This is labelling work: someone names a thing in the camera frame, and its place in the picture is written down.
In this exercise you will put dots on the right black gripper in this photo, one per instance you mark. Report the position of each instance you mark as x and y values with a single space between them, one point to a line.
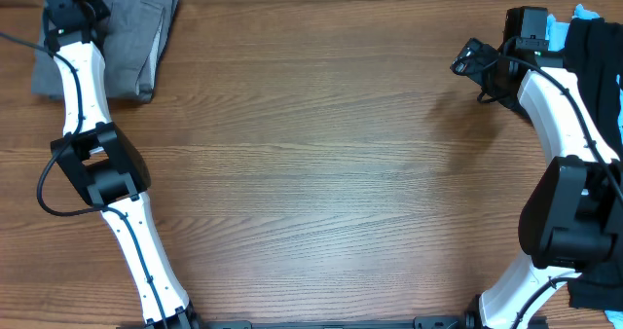
469 59

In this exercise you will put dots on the grey shorts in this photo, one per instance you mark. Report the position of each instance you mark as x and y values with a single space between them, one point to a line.
130 34

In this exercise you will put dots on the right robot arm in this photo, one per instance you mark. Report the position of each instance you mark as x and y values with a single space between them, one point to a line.
570 91

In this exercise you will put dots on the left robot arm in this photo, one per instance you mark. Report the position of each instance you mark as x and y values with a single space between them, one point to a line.
103 166

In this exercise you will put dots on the light blue garment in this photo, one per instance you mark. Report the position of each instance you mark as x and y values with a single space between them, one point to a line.
560 25

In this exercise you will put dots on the black t-shirt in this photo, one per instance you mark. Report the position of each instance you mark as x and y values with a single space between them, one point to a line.
598 76

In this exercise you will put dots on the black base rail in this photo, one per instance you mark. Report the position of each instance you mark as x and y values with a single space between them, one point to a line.
420 322

